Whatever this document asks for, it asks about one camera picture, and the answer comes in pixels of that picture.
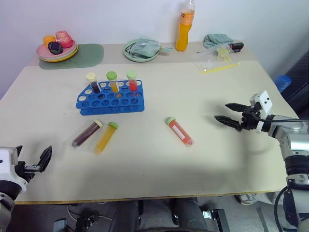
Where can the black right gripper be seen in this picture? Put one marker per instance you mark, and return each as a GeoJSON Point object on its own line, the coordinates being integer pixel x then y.
{"type": "Point", "coordinates": [249, 119]}

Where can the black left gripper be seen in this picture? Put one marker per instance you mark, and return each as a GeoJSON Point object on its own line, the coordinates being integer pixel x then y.
{"type": "Point", "coordinates": [23, 170]}

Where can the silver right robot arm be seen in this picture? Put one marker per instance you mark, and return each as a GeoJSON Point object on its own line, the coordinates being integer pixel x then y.
{"type": "Point", "coordinates": [289, 135]}

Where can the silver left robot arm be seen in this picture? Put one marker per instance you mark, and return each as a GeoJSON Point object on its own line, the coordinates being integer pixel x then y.
{"type": "Point", "coordinates": [4, 200]}

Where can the red tube with green cap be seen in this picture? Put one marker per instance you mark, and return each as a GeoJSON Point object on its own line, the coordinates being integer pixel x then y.
{"type": "Point", "coordinates": [132, 83]}
{"type": "Point", "coordinates": [179, 131]}

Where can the purple tube with cream cap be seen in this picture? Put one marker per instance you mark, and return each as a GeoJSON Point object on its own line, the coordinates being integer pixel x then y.
{"type": "Point", "coordinates": [95, 85]}
{"type": "Point", "coordinates": [85, 134]}

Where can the yellow tube with green cap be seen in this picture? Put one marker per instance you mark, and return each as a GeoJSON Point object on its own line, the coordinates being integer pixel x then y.
{"type": "Point", "coordinates": [113, 84]}
{"type": "Point", "coordinates": [105, 139]}

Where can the blue tube rack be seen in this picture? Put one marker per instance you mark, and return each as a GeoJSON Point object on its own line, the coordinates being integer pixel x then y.
{"type": "Point", "coordinates": [140, 106]}

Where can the yellow plastic stick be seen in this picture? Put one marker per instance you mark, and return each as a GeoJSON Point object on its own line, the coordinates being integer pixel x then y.
{"type": "Point", "coordinates": [219, 68]}

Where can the small clear plastic bag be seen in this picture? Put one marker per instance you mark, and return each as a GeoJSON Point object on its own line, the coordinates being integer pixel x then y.
{"type": "Point", "coordinates": [205, 65]}

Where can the blue ribbed container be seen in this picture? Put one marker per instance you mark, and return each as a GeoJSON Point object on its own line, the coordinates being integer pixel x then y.
{"type": "Point", "coordinates": [283, 83]}

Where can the plastic bag with yellow pieces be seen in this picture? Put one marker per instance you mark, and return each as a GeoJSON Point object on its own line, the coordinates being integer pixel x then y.
{"type": "Point", "coordinates": [223, 53]}

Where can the black and red tool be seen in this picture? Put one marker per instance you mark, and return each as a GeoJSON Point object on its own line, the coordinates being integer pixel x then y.
{"type": "Point", "coordinates": [237, 46]}

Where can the black carbon-look chair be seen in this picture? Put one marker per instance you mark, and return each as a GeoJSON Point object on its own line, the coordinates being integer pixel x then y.
{"type": "Point", "coordinates": [298, 79]}

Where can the green cloth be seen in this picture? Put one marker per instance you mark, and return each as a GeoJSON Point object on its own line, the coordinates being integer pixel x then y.
{"type": "Point", "coordinates": [216, 39]}

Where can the white shoe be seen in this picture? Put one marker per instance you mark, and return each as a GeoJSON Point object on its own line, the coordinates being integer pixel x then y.
{"type": "Point", "coordinates": [246, 199]}

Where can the black floor device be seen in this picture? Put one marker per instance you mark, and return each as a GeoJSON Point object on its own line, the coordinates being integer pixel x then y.
{"type": "Point", "coordinates": [85, 222]}

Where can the orange soda bottle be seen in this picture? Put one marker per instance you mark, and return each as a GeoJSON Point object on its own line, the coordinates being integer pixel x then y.
{"type": "Point", "coordinates": [184, 31]}

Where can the pink plate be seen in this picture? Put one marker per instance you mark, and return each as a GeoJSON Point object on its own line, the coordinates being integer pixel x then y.
{"type": "Point", "coordinates": [43, 52]}

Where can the yellow plate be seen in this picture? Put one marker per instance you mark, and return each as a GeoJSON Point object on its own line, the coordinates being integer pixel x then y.
{"type": "Point", "coordinates": [68, 57]}

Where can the pale green plate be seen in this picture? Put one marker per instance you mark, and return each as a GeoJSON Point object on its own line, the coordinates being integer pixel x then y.
{"type": "Point", "coordinates": [141, 58]}

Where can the dark rounded shape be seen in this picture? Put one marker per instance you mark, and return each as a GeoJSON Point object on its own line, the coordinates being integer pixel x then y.
{"type": "Point", "coordinates": [187, 213]}

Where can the dark purple knitted ball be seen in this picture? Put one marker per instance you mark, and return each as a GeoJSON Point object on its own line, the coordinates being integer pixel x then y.
{"type": "Point", "coordinates": [55, 47]}

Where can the green pouch in plastic bag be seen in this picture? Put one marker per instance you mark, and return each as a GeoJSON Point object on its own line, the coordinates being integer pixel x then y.
{"type": "Point", "coordinates": [144, 47]}

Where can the green table mat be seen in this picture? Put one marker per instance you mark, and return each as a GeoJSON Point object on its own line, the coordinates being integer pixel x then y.
{"type": "Point", "coordinates": [89, 56]}

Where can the orange knitted cupcake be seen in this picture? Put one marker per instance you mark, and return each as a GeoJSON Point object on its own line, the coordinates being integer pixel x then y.
{"type": "Point", "coordinates": [48, 39]}

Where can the pink knitted cupcake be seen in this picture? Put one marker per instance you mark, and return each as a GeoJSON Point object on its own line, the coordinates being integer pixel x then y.
{"type": "Point", "coordinates": [64, 38]}

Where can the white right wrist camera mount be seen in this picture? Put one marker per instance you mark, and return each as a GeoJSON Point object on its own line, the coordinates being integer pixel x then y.
{"type": "Point", "coordinates": [265, 102]}

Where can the black metal bracket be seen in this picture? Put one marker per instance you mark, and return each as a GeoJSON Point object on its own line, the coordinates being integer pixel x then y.
{"type": "Point", "coordinates": [218, 218]}

